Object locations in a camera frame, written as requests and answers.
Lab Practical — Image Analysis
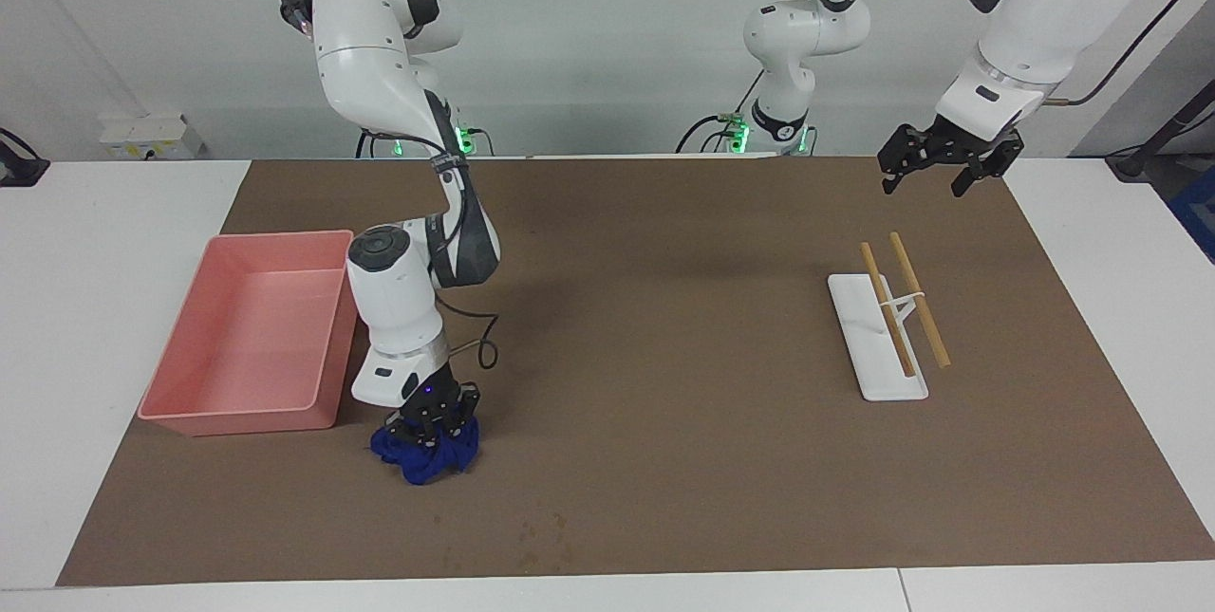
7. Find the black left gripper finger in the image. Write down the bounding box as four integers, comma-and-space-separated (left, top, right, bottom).
878, 125, 941, 195
952, 133, 1024, 198

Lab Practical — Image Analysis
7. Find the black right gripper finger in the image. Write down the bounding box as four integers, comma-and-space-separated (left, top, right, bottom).
389, 408, 430, 450
441, 384, 482, 447

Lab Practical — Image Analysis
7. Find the dark blue towel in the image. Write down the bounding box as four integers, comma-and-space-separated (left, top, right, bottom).
370, 413, 480, 487

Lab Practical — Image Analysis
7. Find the white towel rack base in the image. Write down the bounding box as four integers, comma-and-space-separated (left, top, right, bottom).
827, 272, 929, 402

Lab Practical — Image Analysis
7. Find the wooden dowel rod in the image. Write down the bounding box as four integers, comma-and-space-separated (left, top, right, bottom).
889, 232, 951, 369
860, 242, 917, 379

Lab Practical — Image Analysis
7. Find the black tripod stand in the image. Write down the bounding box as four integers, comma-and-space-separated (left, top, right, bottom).
1106, 81, 1215, 181

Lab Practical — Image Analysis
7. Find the pink plastic bin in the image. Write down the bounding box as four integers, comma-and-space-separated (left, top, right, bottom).
138, 230, 364, 437

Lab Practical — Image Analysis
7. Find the brown table mat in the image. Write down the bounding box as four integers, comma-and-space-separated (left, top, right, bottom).
55, 155, 1215, 587

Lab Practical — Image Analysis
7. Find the black stand base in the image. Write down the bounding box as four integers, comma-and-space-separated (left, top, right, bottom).
0, 128, 50, 188

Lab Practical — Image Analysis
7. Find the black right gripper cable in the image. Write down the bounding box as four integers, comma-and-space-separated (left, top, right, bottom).
432, 294, 501, 371

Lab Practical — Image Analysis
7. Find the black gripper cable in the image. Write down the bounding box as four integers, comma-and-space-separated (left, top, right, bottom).
1044, 0, 1190, 108
432, 294, 501, 371

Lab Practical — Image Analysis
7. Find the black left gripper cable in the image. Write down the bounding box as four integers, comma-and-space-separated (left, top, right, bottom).
1044, 0, 1190, 108

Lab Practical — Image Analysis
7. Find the black left base cable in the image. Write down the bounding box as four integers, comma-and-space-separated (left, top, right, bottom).
676, 114, 737, 155

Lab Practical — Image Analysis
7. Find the white wall power socket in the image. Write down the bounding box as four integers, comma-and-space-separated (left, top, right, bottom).
100, 114, 205, 160

